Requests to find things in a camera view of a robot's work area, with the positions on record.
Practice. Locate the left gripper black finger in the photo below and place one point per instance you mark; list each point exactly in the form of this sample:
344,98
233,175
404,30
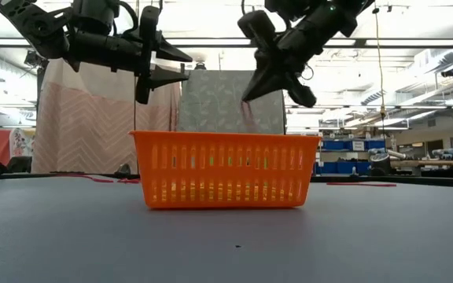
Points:
169,53
167,76

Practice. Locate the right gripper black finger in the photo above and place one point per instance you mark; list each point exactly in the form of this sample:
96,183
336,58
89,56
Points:
277,84
264,74

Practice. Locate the orange plastic basket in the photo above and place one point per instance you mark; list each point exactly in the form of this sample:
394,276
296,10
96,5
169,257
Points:
211,139

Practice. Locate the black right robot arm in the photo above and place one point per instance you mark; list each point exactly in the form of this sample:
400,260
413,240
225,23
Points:
358,8

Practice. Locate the top-right rubber band pile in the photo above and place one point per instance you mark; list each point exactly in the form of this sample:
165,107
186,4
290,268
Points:
360,184

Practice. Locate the green leaf-print cloth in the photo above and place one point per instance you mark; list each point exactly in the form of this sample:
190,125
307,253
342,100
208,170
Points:
218,106

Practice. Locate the black spotlight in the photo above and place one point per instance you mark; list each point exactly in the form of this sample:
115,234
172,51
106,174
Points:
34,63

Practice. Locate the pink chevron cloth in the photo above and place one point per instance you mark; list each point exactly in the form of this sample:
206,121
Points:
93,126

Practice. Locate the blue storage bin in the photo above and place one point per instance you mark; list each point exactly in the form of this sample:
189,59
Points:
334,145
344,167
376,145

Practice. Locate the black clamp knob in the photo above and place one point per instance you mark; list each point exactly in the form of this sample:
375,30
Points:
123,170

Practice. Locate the pale floral cloth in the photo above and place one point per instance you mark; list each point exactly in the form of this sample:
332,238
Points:
22,141

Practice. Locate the black cylinder roll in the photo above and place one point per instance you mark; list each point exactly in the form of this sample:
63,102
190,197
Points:
380,163

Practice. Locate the black ceiling device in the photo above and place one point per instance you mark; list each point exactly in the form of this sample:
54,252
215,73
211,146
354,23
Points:
450,72

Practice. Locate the wooden workbench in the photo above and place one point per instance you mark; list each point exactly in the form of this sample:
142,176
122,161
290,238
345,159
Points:
427,162

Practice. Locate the grey-blue table mat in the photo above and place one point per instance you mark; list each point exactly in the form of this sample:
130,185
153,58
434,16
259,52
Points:
93,236

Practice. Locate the grey machine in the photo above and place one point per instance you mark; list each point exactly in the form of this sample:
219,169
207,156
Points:
446,153

